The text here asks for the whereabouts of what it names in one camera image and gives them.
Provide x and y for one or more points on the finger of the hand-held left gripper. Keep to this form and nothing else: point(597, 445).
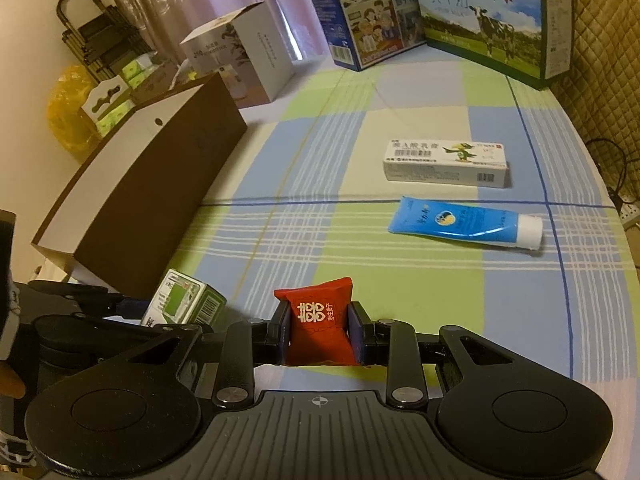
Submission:
point(115, 325)
point(100, 294)

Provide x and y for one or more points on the white appliance box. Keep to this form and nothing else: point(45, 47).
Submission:
point(265, 55)

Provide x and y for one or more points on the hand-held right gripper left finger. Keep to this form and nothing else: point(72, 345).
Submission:
point(283, 332)

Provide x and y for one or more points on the white ointment box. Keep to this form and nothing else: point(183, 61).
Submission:
point(440, 170)

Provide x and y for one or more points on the blue tube with white cap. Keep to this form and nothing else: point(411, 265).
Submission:
point(450, 220)

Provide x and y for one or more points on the brown cardboard box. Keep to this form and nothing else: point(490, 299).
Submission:
point(160, 82)

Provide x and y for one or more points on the quilted beige chair cover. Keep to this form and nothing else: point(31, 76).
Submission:
point(610, 60)

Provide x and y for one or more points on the person's left hand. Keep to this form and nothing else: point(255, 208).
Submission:
point(11, 382)

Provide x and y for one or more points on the brown storage box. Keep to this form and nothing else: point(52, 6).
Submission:
point(150, 185)

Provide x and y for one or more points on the plaid tablecloth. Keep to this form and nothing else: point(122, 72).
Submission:
point(350, 240)

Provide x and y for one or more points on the yellow plastic bag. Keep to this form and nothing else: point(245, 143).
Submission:
point(70, 110)

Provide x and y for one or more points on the white power strip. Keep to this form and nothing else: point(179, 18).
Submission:
point(631, 212)

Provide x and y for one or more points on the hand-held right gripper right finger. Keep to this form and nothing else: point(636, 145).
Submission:
point(356, 335)

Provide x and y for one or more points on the black folding rack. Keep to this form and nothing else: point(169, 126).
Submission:
point(95, 35)

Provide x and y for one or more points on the red candy packet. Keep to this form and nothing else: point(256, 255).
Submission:
point(317, 320)

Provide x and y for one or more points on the green white medicine box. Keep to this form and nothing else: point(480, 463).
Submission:
point(185, 300)

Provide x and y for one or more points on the blue milk carton box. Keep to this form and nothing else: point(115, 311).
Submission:
point(370, 15)

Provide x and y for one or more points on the green milk carton box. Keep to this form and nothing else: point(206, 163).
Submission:
point(475, 10)

